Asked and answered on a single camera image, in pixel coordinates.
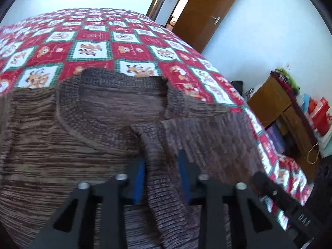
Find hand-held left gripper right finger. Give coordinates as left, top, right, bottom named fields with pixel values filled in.
left=178, top=150, right=297, bottom=249

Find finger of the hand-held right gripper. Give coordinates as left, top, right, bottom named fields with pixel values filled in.
left=253, top=171, right=296, bottom=213

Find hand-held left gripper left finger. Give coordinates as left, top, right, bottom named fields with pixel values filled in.
left=28, top=159, right=146, bottom=249

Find brown knitted sweater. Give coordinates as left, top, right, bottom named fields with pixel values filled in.
left=0, top=67, right=270, bottom=249

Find purple box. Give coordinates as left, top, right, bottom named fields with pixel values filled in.
left=267, top=124, right=286, bottom=152

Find brown wooden cabinet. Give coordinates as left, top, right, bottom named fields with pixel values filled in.
left=248, top=71, right=322, bottom=179

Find red paper bags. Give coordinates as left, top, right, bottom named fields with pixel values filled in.
left=306, top=96, right=332, bottom=138

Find green fuzzy item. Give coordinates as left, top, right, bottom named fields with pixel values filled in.
left=275, top=68, right=301, bottom=95

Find brown wooden door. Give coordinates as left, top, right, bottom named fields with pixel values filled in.
left=172, top=0, right=247, bottom=54

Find red printed bed blanket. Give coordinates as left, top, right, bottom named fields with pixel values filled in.
left=0, top=8, right=312, bottom=229

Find dark wooden door frame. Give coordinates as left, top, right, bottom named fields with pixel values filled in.
left=146, top=0, right=177, bottom=22

